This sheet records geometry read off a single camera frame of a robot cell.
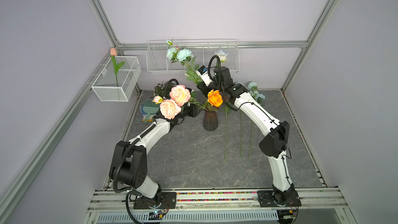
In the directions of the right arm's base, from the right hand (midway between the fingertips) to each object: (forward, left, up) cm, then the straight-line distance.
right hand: (199, 83), depth 82 cm
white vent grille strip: (-56, +4, -31) cm, 64 cm away
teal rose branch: (-21, -13, +3) cm, 24 cm away
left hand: (-9, -2, -9) cm, 13 cm away
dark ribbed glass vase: (-9, -7, -23) cm, 25 cm away
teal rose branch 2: (-14, -26, -30) cm, 42 cm away
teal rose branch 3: (+19, -38, -22) cm, 48 cm away
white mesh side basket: (+1, +45, 0) cm, 45 cm away
